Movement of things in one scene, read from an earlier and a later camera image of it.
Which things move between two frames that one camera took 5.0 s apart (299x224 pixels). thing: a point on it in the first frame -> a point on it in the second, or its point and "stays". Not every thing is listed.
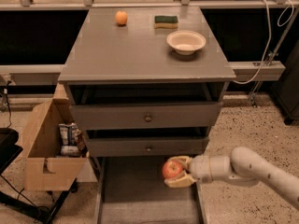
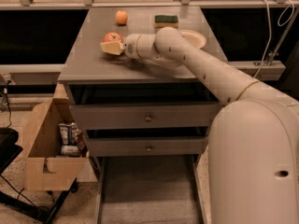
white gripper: x=200 y=168 -> x=130 y=48
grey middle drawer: x=148 y=146 stays
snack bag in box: x=72 y=143 stays
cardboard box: x=45 y=168 stays
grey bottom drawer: x=132 y=190 stays
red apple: x=171 y=169 -> x=113 y=36
